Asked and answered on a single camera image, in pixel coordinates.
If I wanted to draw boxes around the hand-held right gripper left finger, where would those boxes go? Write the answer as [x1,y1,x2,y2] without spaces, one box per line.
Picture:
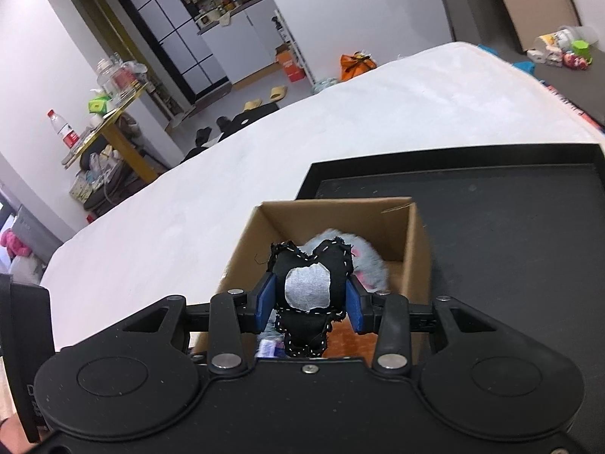
[119,272,278,374]

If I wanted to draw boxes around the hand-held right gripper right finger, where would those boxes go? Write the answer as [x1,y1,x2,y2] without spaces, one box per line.
[344,276,495,374]

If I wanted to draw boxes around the grey plush toy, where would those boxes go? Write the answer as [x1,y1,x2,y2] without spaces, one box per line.
[299,228,391,295]

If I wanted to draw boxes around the black heart-shaped fabric pouch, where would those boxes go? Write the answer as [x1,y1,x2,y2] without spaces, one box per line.
[267,241,355,359]

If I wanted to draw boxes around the colourful printed packet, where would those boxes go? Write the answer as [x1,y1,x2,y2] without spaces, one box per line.
[257,319,380,359]

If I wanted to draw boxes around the brown cardboard box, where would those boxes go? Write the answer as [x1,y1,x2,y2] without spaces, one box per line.
[191,197,434,366]

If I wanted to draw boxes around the black tray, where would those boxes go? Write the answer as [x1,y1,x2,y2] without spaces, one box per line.
[295,142,605,436]

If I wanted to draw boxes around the person's left forearm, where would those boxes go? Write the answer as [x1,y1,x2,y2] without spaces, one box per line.
[0,416,37,454]

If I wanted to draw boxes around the pink plush toy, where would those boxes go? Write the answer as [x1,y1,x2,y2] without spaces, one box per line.
[0,229,32,259]

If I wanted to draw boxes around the grey upholstered chair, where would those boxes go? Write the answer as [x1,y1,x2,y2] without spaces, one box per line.
[14,203,65,266]

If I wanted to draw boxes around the pile of packaged goods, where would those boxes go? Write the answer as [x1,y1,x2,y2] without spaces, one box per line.
[68,148,143,219]

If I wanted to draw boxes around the black bag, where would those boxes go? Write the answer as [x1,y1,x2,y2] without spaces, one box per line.
[219,101,280,143]

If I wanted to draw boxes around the red-labelled water bottle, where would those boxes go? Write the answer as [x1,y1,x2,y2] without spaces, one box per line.
[46,109,81,150]

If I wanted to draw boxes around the yellow wooden table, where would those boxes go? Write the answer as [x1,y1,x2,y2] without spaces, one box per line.
[61,87,160,186]

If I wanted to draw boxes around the pale green plastic bag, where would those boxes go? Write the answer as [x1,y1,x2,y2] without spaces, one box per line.
[311,76,341,95]

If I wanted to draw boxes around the orange carton box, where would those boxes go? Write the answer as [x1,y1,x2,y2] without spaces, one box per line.
[275,47,307,84]

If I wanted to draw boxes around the orange bag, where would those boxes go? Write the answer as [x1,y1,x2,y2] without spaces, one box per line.
[340,51,378,81]

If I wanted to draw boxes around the white metal rack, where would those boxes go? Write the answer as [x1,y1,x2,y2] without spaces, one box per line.
[278,8,316,87]

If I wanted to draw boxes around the white kitchen cabinet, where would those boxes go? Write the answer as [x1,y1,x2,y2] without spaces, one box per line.
[195,0,296,89]

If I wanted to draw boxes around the glass jar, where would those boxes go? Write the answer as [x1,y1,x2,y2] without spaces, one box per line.
[96,56,124,98]

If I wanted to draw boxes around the black-framed glass door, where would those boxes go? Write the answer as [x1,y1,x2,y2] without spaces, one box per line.
[112,0,233,106]

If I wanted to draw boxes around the teal cloth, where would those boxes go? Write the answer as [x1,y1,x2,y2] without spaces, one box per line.
[476,43,538,75]

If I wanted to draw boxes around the colourful printed sheet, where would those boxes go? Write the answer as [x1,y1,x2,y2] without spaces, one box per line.
[536,78,605,136]

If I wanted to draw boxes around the grey padded bench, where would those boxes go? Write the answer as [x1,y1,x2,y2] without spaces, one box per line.
[512,51,605,129]

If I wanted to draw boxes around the pink toys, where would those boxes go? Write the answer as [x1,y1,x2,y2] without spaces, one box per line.
[562,51,594,71]

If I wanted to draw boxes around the wooden board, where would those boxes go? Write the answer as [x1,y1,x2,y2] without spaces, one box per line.
[481,0,583,53]

